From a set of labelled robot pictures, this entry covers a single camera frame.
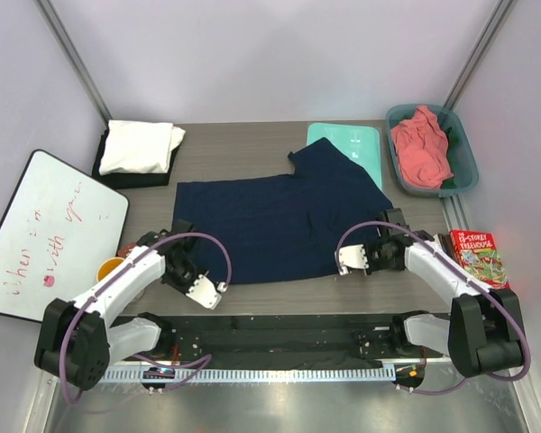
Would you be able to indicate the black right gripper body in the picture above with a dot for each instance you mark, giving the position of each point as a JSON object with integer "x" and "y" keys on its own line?
{"x": 378, "y": 257}

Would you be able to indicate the navy blue t shirt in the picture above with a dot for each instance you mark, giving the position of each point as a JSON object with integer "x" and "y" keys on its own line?
{"x": 284, "y": 227}

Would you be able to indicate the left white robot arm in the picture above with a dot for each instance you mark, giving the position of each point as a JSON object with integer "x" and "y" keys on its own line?
{"x": 81, "y": 338}

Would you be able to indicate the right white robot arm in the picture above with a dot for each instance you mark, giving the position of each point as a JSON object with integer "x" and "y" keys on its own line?
{"x": 484, "y": 332}

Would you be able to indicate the book under red book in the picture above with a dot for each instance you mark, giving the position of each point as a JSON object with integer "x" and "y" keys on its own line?
{"x": 444, "y": 240}

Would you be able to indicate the small red brown block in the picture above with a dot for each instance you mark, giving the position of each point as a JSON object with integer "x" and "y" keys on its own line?
{"x": 125, "y": 251}

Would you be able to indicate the white mug orange inside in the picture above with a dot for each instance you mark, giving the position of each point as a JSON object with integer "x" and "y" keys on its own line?
{"x": 107, "y": 267}

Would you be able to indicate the red storey house book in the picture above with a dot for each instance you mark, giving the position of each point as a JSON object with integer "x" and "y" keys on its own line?
{"x": 477, "y": 253}

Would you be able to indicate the green t shirt in bin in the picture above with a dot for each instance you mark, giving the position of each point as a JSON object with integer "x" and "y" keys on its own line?
{"x": 453, "y": 160}

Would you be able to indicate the folded black t shirt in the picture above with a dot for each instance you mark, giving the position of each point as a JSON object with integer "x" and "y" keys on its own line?
{"x": 118, "y": 181}

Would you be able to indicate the teal plastic bin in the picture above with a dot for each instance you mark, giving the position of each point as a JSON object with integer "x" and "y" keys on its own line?
{"x": 446, "y": 119}

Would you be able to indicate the teal instruction mat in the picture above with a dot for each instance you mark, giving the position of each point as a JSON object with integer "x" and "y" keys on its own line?
{"x": 360, "y": 144}

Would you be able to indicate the pink crumpled t shirt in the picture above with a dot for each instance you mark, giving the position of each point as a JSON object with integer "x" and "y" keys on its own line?
{"x": 421, "y": 148}

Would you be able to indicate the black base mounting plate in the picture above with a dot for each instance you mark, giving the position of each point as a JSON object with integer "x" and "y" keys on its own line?
{"x": 285, "y": 342}

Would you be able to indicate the white dry-erase board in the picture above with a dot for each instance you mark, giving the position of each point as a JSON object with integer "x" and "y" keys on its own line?
{"x": 59, "y": 227}

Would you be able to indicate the folded white t shirt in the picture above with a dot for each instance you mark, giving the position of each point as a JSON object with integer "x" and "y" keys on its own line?
{"x": 135, "y": 147}

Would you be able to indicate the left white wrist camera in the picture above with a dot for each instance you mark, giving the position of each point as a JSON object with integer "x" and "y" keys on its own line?
{"x": 206, "y": 293}

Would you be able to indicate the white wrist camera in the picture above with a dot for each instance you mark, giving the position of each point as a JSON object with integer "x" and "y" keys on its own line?
{"x": 351, "y": 257}
{"x": 206, "y": 293}

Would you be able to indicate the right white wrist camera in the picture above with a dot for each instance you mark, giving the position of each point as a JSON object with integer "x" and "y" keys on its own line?
{"x": 351, "y": 257}

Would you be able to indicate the perforated white cable duct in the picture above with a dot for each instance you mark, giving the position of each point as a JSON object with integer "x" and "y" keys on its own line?
{"x": 146, "y": 374}

